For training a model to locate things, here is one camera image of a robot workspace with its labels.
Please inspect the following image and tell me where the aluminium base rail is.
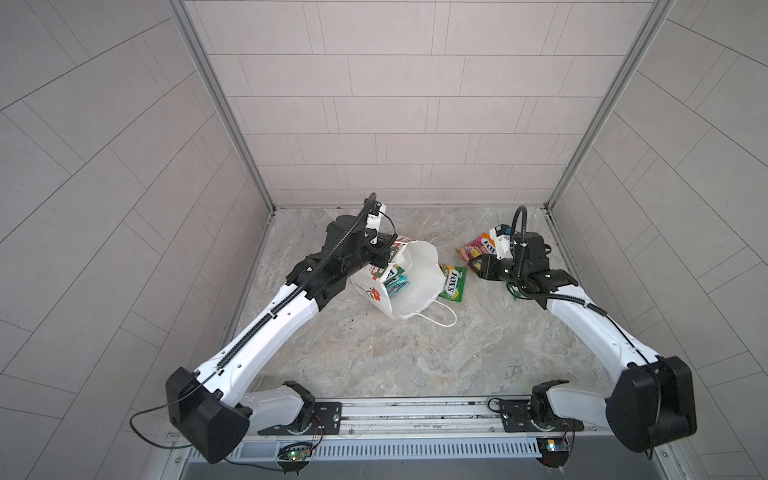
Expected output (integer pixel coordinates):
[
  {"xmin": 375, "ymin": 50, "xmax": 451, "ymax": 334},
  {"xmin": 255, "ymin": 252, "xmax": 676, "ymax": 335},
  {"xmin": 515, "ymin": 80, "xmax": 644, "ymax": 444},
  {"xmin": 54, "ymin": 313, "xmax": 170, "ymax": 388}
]
[{"xmin": 161, "ymin": 395, "xmax": 679, "ymax": 448}]

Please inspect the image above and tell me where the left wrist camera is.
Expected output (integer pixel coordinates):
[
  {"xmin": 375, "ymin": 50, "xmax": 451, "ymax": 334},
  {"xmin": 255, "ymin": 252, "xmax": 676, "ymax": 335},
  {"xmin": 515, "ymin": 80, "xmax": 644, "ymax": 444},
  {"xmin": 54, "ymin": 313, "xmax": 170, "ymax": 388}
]
[{"xmin": 365, "ymin": 193, "xmax": 386, "ymax": 245}]

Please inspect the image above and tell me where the aluminium right corner post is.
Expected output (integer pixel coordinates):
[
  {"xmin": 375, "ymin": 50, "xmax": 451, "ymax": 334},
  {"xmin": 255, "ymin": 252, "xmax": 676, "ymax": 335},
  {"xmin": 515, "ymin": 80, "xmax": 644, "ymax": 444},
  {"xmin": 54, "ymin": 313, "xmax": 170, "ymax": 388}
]
[{"xmin": 545, "ymin": 0, "xmax": 676, "ymax": 212}]

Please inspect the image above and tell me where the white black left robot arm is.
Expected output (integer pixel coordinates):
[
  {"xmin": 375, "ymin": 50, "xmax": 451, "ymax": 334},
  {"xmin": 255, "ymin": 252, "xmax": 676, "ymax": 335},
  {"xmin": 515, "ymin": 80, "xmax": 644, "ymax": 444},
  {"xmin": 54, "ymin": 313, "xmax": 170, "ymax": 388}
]
[{"xmin": 165, "ymin": 209, "xmax": 397, "ymax": 464}]

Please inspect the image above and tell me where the teal candy packet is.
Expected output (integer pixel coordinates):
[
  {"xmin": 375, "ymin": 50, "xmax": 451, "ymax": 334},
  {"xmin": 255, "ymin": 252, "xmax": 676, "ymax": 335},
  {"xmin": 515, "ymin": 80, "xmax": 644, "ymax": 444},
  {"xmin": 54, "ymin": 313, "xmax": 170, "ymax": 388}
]
[{"xmin": 384, "ymin": 265, "xmax": 409, "ymax": 298}]

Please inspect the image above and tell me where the aluminium corner post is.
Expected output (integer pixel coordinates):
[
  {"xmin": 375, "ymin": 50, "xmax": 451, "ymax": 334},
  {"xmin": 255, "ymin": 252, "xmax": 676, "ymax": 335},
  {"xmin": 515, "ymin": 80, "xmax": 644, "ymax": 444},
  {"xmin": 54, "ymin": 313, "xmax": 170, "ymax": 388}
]
[
  {"xmin": 166, "ymin": 0, "xmax": 276, "ymax": 214},
  {"xmin": 545, "ymin": 0, "xmax": 676, "ymax": 212}
]

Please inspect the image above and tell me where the right circuit board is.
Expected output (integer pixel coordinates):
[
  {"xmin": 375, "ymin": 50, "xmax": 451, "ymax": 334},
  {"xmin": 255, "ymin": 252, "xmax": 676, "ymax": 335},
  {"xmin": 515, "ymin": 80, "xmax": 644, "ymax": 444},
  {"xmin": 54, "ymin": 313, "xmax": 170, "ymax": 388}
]
[{"xmin": 537, "ymin": 438, "xmax": 571, "ymax": 469}]

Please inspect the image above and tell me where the orange Fox's candy packet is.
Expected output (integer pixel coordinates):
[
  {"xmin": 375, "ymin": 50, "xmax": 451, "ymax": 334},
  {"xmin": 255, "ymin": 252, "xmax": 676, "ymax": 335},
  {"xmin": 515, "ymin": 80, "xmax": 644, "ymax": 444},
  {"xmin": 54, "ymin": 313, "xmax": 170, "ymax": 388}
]
[{"xmin": 457, "ymin": 232, "xmax": 496, "ymax": 264}]

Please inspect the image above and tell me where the green Fox's candy packet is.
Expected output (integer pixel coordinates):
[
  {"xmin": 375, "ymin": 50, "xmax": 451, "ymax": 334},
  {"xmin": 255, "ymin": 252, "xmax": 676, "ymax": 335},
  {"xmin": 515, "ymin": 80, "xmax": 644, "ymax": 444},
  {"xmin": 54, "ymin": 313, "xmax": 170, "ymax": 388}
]
[{"xmin": 439, "ymin": 263, "xmax": 468, "ymax": 302}]

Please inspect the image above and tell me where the aluminium left corner post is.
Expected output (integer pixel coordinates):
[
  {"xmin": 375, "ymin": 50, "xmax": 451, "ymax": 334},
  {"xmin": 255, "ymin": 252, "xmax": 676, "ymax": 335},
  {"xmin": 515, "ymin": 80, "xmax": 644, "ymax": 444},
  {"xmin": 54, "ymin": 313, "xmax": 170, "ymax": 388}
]
[{"xmin": 166, "ymin": 0, "xmax": 276, "ymax": 214}]

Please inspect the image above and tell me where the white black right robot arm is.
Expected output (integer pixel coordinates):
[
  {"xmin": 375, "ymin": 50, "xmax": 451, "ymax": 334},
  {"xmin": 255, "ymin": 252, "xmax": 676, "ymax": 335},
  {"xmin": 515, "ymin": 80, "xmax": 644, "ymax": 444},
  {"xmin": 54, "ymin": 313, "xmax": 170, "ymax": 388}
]
[{"xmin": 467, "ymin": 225, "xmax": 698, "ymax": 452}]

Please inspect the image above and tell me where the circuit board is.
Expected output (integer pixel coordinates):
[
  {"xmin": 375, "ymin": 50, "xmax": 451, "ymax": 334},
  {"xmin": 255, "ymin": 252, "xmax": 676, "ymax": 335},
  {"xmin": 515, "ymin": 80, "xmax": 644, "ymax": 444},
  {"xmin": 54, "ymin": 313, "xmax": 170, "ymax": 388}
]
[
  {"xmin": 537, "ymin": 438, "xmax": 571, "ymax": 469},
  {"xmin": 277, "ymin": 442, "xmax": 314, "ymax": 462}
]

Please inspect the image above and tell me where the left circuit board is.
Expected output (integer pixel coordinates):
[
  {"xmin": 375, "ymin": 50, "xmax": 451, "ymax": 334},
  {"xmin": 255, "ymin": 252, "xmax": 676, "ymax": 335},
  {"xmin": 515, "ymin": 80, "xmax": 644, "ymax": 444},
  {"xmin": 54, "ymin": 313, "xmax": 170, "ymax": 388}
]
[{"xmin": 277, "ymin": 442, "xmax": 314, "ymax": 462}]

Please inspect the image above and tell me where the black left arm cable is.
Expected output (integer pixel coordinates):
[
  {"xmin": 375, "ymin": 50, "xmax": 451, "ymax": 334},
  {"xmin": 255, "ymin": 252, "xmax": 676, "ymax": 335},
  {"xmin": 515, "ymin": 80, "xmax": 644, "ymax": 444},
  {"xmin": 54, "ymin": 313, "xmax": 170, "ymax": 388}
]
[{"xmin": 128, "ymin": 383, "xmax": 211, "ymax": 451}]

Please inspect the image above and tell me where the white floral paper bag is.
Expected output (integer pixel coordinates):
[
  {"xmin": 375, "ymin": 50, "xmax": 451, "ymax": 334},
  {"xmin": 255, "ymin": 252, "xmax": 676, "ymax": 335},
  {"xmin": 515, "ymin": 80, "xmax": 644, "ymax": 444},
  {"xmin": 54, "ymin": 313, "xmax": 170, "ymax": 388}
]
[{"xmin": 349, "ymin": 239, "xmax": 458, "ymax": 328}]

